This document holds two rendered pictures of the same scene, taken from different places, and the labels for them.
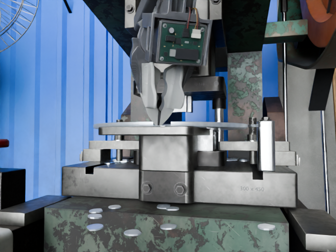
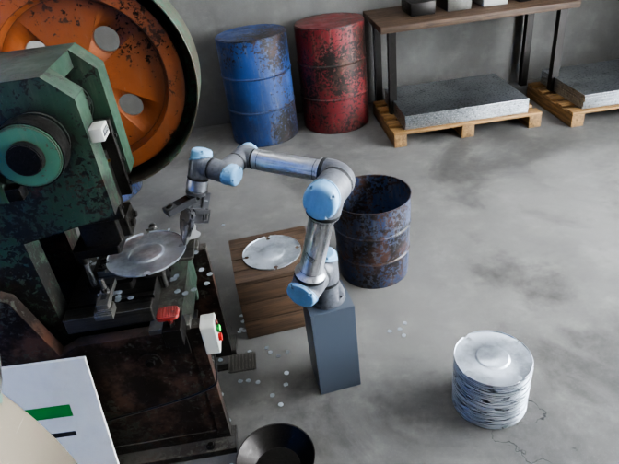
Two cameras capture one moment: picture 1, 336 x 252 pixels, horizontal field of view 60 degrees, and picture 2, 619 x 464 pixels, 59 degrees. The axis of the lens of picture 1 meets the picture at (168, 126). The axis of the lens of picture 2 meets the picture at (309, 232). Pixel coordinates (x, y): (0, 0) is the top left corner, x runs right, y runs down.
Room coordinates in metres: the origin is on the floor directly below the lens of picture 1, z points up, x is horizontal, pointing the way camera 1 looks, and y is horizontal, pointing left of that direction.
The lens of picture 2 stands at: (0.46, 1.77, 1.86)
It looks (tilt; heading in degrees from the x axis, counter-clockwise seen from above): 33 degrees down; 254
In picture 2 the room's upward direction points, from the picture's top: 7 degrees counter-clockwise
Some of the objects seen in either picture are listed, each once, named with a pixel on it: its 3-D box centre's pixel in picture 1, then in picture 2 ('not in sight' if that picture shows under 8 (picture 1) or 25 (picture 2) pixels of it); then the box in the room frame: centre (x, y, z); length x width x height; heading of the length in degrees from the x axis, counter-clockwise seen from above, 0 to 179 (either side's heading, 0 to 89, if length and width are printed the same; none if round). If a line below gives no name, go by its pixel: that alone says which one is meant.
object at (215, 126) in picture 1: (170, 127); (146, 252); (0.57, 0.00, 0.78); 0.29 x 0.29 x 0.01
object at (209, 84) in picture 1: (182, 96); (103, 240); (0.69, -0.04, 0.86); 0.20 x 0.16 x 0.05; 77
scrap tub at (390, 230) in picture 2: not in sight; (372, 232); (-0.55, -0.48, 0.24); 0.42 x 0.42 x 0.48
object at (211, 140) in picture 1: (182, 139); (115, 263); (0.68, -0.03, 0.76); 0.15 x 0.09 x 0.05; 77
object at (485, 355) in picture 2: not in sight; (492, 356); (-0.57, 0.55, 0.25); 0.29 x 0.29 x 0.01
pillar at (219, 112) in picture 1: (219, 120); not in sight; (0.73, -0.13, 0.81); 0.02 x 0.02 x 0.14
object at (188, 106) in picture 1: (181, 104); not in sight; (0.68, -0.03, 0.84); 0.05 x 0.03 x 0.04; 77
